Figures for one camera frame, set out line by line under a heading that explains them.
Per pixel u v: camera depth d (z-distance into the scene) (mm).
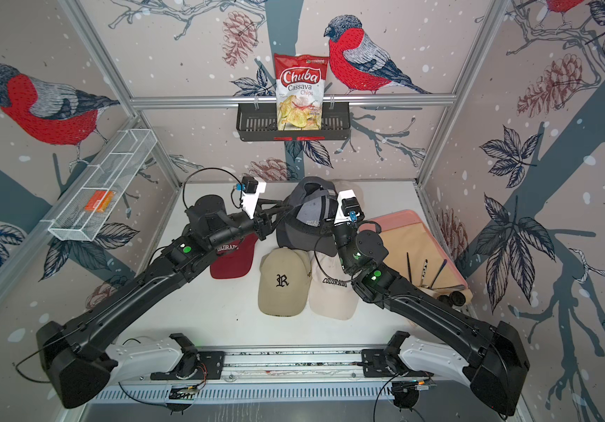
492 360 393
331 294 848
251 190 552
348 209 502
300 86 849
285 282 840
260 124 949
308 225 773
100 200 685
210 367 731
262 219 572
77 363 372
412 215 1100
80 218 700
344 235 572
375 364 728
